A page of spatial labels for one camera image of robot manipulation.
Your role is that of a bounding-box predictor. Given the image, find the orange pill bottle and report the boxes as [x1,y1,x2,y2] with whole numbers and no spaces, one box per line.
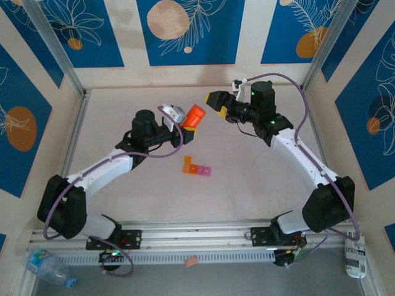
[180,104,207,129]

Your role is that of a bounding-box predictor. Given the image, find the orange pink pill organizer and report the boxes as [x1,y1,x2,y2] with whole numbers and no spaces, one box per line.
[181,155,212,178]

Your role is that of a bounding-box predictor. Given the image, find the black control board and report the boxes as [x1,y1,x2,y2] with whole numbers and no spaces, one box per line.
[273,248,305,269]
[98,250,127,272]

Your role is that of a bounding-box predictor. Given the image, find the clear plastic water bottle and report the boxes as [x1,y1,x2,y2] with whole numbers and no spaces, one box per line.
[21,248,78,289]

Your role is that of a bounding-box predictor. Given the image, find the newspaper wrapped package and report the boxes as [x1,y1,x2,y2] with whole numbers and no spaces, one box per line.
[343,229,368,280]

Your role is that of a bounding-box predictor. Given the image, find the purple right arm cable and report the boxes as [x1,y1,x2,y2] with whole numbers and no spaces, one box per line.
[246,72,361,268]

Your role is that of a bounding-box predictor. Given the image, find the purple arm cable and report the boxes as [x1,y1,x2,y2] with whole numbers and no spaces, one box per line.
[246,72,361,268]
[43,104,185,278]

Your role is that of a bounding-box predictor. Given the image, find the thin black wire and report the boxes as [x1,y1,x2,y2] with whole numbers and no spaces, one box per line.
[233,121,257,136]

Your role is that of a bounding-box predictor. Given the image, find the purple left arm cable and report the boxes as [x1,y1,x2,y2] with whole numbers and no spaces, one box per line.
[43,104,185,278]

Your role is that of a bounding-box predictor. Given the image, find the aluminium table side rail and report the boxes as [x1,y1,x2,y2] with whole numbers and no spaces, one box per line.
[60,89,91,179]
[301,85,348,223]

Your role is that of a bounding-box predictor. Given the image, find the blue floral wall poster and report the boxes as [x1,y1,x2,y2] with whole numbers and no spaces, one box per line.
[0,0,65,89]
[320,0,381,83]
[38,0,125,68]
[136,0,246,67]
[0,44,53,199]
[260,0,343,65]
[335,30,395,192]

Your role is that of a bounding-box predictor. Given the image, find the aluminium corner post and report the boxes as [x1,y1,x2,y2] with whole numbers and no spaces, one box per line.
[23,0,87,97]
[301,0,356,93]

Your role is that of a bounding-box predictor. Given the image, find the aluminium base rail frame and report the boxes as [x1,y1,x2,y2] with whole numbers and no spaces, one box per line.
[27,218,361,257]

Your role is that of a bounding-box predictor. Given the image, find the grey slotted cable duct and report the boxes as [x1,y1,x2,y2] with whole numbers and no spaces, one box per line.
[57,251,277,266]

